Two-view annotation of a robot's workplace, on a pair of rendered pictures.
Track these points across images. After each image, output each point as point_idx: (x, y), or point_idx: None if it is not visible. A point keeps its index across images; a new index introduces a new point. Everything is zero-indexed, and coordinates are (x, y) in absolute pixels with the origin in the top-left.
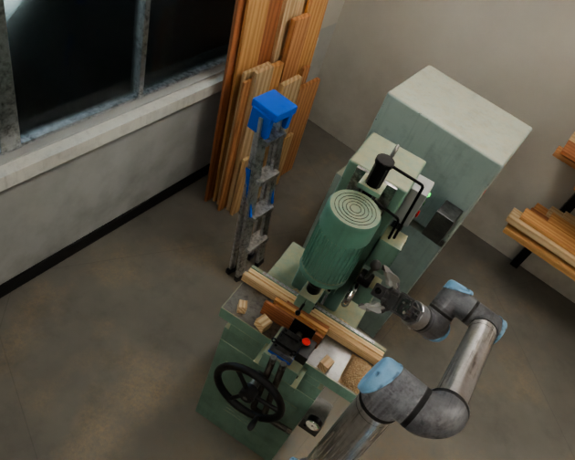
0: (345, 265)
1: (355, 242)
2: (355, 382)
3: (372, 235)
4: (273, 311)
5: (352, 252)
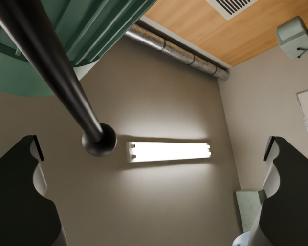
0: (136, 3)
1: (85, 72)
2: None
3: (25, 83)
4: None
5: (96, 49)
